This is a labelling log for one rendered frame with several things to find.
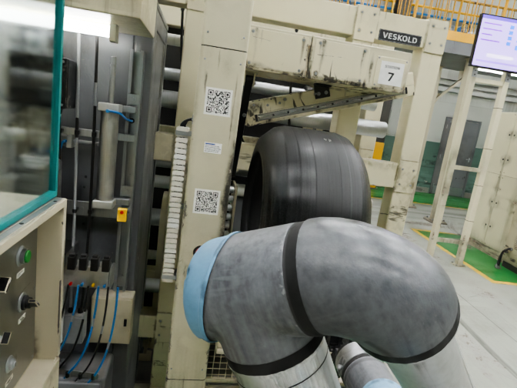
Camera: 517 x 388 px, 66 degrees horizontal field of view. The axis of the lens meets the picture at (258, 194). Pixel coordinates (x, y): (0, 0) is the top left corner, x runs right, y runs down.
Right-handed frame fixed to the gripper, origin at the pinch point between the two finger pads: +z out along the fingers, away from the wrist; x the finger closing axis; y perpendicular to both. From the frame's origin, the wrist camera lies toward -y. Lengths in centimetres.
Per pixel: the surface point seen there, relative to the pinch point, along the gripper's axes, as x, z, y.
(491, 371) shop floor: -179, 124, -94
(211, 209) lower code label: 32.4, 23.2, 20.1
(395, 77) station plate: -28, 49, 71
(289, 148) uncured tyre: 13.9, 15.4, 41.9
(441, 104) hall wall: -578, 911, 161
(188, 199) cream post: 39, 23, 22
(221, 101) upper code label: 34, 23, 51
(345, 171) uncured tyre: -1.3, 10.5, 38.3
